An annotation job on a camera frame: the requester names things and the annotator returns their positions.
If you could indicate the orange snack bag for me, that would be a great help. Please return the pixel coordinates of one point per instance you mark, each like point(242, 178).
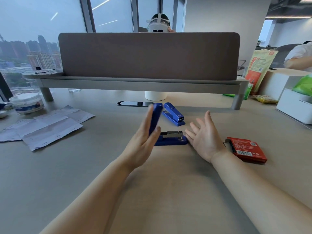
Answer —
point(259, 68)

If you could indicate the person's right forearm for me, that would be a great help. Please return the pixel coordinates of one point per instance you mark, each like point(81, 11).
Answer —
point(258, 192)

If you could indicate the blue stapler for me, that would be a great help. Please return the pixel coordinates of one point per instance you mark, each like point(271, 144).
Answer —
point(173, 116)
point(170, 140)

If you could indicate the yellow packet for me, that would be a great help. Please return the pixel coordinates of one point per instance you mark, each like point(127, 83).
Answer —
point(267, 99)

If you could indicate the white cylindrical cup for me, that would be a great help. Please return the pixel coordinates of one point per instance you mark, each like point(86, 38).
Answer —
point(156, 95)

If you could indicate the person's left hand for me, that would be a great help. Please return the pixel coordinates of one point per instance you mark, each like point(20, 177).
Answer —
point(139, 148)

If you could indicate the large folded white paper sheet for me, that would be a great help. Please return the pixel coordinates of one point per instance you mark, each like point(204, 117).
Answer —
point(52, 131)

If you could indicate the white headset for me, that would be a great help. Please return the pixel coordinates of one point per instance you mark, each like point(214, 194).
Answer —
point(157, 25)

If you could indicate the grey-brown desk divider panel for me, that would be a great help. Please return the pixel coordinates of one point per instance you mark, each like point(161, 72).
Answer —
point(150, 56)

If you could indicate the clear drinking glass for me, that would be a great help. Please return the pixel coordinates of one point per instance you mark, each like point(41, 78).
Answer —
point(74, 90)

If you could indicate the white plastic jar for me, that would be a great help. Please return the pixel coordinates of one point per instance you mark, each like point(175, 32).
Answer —
point(26, 103)

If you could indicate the person's right middle finger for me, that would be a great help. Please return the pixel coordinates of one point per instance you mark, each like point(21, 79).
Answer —
point(190, 134)

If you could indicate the person's left thumb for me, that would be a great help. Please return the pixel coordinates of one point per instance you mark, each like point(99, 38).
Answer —
point(156, 133)

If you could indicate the white open box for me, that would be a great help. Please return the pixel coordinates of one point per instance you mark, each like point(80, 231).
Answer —
point(292, 110)

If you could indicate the green wipes packet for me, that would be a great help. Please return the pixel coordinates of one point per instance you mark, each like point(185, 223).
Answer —
point(304, 86)

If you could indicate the red staple box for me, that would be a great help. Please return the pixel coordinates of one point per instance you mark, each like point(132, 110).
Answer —
point(247, 150)

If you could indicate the person's right hand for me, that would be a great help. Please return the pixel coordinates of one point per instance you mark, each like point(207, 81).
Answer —
point(207, 143)

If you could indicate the grey desk shelf riser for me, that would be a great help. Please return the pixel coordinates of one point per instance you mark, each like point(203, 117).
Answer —
point(141, 84)

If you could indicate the large white cardboard box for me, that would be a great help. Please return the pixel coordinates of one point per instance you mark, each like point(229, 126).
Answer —
point(274, 81)

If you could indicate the person's right thumb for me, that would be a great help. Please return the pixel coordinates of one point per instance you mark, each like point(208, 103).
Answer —
point(209, 120)

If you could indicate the closed blue stapler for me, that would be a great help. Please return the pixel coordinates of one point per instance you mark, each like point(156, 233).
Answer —
point(173, 116)

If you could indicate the person's left forearm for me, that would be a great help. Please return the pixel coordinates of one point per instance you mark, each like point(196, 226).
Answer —
point(92, 199)

